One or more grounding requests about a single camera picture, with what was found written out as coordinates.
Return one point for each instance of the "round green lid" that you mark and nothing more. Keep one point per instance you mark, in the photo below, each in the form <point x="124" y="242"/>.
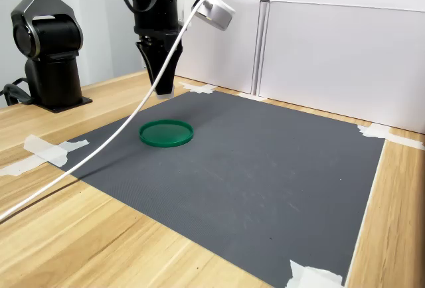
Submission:
<point x="166" y="132"/>

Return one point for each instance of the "clear partition post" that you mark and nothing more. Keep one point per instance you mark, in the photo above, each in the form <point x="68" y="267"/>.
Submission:
<point x="262" y="36"/>

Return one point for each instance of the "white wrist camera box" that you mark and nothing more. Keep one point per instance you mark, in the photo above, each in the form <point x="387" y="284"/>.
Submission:
<point x="212" y="9"/>

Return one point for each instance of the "small white plastic terminal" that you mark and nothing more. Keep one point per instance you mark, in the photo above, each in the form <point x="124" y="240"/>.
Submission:
<point x="164" y="96"/>

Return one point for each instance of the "white tape patch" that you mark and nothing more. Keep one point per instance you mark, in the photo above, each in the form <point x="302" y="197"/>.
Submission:
<point x="250" y="96"/>
<point x="201" y="88"/>
<point x="312" y="276"/>
<point x="50" y="153"/>
<point x="382" y="132"/>

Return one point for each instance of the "dark grey mat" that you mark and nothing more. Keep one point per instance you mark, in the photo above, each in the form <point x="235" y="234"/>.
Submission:
<point x="265" y="175"/>

